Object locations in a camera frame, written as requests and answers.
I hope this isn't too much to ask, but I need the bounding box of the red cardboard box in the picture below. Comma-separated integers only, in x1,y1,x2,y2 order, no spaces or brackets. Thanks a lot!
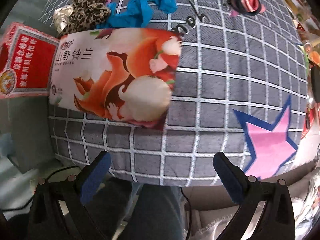
0,22,60,99

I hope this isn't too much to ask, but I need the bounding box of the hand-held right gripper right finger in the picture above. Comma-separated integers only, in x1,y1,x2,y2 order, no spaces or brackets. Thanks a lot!
213,151,297,240

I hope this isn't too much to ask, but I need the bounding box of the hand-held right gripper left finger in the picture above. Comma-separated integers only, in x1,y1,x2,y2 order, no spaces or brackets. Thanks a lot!
27,151,133,240

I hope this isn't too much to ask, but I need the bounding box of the grey checked star blanket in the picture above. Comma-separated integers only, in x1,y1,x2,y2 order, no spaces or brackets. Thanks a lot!
41,0,309,188

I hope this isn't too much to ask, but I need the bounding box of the blue scrunchie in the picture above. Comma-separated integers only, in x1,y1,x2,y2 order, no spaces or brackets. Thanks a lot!
96,0,200,29

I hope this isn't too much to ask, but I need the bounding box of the floral tissue pack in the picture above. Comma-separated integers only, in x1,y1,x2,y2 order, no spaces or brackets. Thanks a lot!
49,28,184,130

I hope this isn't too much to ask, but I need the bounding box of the pile of colourful decorations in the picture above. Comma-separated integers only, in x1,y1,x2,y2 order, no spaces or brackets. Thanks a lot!
280,0,320,140

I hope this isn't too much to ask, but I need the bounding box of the leopard print scrunchie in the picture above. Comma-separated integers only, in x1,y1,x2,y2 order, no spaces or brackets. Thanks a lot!
59,0,112,37

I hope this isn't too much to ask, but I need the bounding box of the white dotted scrunchie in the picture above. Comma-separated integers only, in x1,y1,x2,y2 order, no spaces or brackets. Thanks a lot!
53,5,74,34

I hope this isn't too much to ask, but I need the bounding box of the person's right leg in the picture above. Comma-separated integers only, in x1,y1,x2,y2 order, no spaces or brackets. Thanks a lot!
117,180,187,240

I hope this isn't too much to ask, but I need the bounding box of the white fringed cloth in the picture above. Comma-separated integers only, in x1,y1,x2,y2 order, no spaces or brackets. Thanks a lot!
192,160,320,240

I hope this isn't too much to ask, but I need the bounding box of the black cable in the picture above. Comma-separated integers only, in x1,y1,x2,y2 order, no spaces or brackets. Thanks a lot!
180,187,194,240
0,165,80,212

